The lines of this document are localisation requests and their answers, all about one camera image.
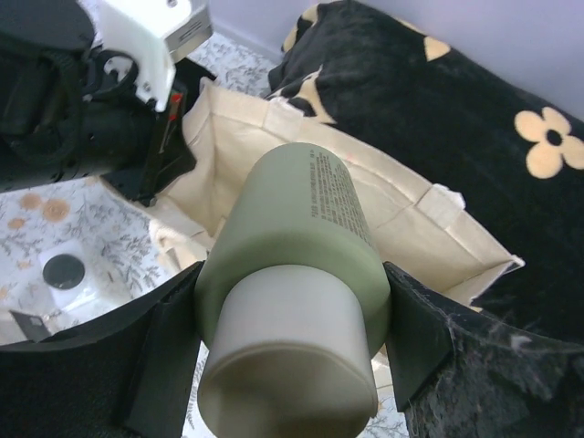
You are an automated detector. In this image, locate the green bottle cream cap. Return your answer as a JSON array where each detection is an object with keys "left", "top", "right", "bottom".
[{"left": 194, "top": 143, "right": 390, "bottom": 437}]

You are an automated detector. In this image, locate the floral table cloth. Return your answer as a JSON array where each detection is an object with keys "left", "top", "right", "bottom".
[{"left": 1, "top": 33, "right": 409, "bottom": 437}]

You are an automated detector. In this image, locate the black floral plush pillow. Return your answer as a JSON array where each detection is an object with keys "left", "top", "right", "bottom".
[{"left": 268, "top": 1, "right": 583, "bottom": 342}]

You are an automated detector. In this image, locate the beige canvas tote bag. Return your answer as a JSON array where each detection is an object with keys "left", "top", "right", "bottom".
[{"left": 149, "top": 80, "right": 524, "bottom": 305}]

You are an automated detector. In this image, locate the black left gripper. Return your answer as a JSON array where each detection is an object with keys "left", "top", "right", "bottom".
[{"left": 58, "top": 68, "right": 196, "bottom": 205}]

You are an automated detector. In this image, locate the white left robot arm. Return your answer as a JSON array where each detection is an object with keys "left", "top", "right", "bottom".
[{"left": 1, "top": 1, "right": 197, "bottom": 205}]

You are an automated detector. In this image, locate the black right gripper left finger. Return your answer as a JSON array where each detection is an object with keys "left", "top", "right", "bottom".
[{"left": 1, "top": 263, "right": 202, "bottom": 437}]

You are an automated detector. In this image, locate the white bottle black cap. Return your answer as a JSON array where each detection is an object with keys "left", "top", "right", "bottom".
[{"left": 1, "top": 240, "right": 130, "bottom": 345}]

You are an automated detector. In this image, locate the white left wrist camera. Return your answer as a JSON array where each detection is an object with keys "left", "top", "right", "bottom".
[{"left": 78, "top": 0, "right": 213, "bottom": 114}]

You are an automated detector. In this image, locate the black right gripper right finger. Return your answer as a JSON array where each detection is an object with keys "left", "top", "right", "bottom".
[{"left": 384, "top": 262, "right": 583, "bottom": 437}]

